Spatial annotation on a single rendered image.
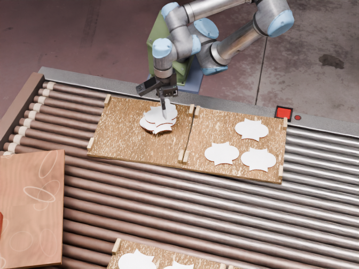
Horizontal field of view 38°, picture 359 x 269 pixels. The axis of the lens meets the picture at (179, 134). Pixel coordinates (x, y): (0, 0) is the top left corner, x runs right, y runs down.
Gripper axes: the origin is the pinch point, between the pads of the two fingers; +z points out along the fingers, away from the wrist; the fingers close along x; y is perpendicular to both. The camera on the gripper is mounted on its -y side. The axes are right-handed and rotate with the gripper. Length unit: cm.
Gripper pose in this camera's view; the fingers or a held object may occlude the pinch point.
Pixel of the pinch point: (160, 108)
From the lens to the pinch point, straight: 226.5
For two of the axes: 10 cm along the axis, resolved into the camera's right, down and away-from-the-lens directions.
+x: -2.5, -7.3, 6.4
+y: 9.7, -2.0, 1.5
